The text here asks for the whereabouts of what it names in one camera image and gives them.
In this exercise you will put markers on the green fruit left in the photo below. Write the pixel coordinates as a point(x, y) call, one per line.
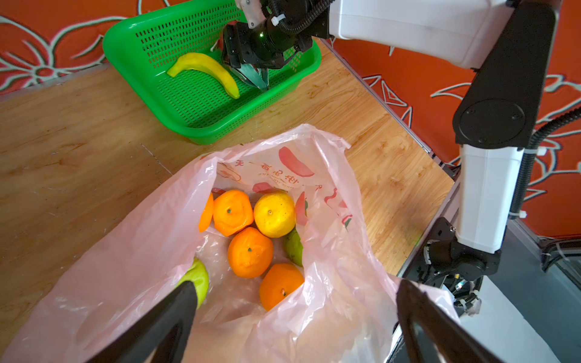
point(198, 275)

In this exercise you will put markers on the orange mandarin centre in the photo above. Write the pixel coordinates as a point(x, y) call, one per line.
point(250, 253)

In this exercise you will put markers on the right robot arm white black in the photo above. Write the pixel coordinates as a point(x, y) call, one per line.
point(508, 44)

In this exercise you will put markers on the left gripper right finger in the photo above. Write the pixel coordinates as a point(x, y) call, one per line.
point(430, 335)

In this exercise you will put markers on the yellow banana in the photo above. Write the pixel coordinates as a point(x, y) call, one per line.
point(207, 65)

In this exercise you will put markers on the orange mandarin left edge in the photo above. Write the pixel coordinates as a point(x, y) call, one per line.
point(206, 215)

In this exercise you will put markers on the yellow mandarin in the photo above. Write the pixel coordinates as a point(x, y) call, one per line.
point(275, 215)

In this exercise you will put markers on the green fruit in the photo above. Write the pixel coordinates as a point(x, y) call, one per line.
point(198, 275)
point(293, 247)

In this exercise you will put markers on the orange mandarin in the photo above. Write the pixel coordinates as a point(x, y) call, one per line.
point(280, 281)
point(250, 253)
point(232, 212)

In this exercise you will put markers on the orange mandarin lower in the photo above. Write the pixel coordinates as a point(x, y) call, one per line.
point(280, 281)

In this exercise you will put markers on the pink plastic bag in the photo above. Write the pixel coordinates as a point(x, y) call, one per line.
point(345, 312)

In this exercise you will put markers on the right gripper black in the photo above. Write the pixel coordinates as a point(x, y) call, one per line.
point(251, 53)

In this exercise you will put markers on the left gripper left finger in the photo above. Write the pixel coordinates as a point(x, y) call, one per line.
point(161, 335)

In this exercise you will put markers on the green plastic basket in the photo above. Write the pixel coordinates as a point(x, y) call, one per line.
point(193, 104)

